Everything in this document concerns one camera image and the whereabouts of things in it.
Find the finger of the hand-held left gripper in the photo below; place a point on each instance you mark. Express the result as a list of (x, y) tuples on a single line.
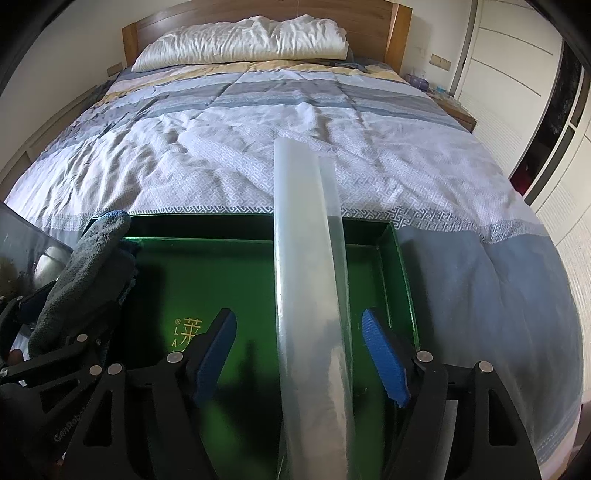
[(11, 314), (55, 360)]

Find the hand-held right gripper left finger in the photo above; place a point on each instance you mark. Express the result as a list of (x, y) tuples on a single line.
[(216, 357)]

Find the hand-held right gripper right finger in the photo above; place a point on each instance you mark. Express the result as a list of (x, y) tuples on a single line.
[(383, 360)]

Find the grey towel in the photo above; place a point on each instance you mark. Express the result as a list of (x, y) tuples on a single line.
[(83, 272)]

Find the green box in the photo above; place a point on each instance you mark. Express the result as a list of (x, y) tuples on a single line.
[(184, 277)]

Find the dark transparent plastic case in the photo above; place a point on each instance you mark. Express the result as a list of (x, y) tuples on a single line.
[(23, 240)]

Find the striped quilt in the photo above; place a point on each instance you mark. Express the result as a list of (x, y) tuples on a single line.
[(184, 138)]

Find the wooden nightstand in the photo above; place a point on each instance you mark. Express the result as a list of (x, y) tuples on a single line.
[(461, 115)]

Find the white wardrobe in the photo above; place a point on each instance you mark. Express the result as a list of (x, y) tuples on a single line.
[(508, 69)]

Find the white pillow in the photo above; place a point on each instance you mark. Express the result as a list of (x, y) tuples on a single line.
[(240, 41)]

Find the wooden bed headboard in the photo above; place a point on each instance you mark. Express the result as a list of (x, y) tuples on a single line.
[(369, 23)]

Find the wall outlet plate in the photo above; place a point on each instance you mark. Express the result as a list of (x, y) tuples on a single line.
[(439, 61), (114, 69)]

